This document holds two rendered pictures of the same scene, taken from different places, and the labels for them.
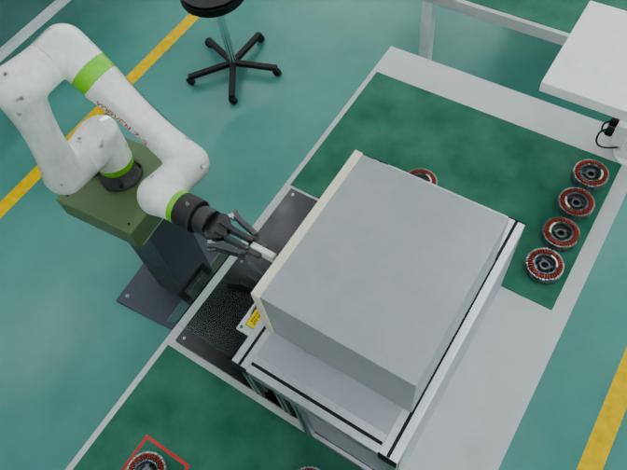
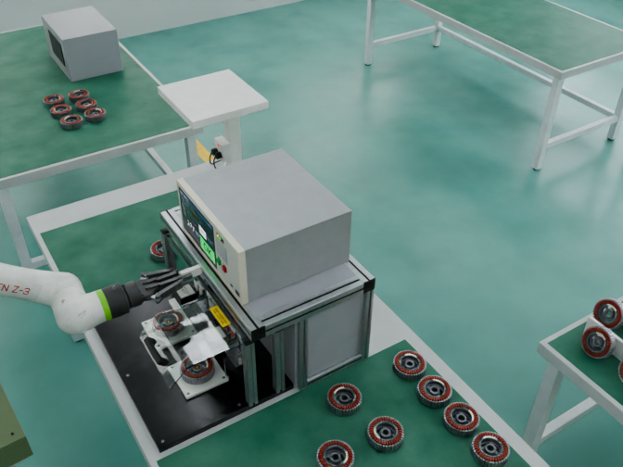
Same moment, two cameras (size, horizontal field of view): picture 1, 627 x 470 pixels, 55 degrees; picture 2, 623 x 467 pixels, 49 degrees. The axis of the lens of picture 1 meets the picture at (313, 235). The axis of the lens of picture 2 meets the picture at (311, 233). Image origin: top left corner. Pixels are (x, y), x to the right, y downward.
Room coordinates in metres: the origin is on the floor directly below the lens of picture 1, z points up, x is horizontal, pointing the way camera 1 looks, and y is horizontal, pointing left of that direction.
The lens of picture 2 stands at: (-0.03, 1.52, 2.55)
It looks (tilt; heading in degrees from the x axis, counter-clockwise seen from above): 38 degrees down; 286
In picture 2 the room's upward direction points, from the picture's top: 1 degrees clockwise
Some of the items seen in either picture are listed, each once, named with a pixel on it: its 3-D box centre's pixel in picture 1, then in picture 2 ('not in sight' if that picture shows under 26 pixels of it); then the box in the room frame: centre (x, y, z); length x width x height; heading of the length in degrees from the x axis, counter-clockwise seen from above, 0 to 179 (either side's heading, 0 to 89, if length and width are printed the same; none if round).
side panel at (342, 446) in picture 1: (347, 442); (334, 337); (0.31, 0.01, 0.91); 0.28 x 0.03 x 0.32; 48
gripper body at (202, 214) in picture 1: (214, 226); (140, 291); (0.84, 0.24, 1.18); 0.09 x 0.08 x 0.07; 48
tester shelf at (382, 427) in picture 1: (383, 294); (261, 248); (0.61, -0.14, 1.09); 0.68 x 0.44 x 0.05; 138
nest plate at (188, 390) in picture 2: not in sight; (197, 373); (0.73, 0.18, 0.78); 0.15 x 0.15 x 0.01; 48
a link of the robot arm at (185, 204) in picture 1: (191, 214); (116, 301); (0.89, 0.30, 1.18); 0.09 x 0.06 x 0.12; 138
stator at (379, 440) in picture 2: not in sight; (385, 434); (0.09, 0.23, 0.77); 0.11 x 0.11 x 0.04
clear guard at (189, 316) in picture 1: (239, 310); (203, 334); (0.67, 0.23, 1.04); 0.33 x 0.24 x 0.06; 48
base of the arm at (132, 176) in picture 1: (106, 162); not in sight; (1.39, 0.66, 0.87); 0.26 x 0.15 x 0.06; 50
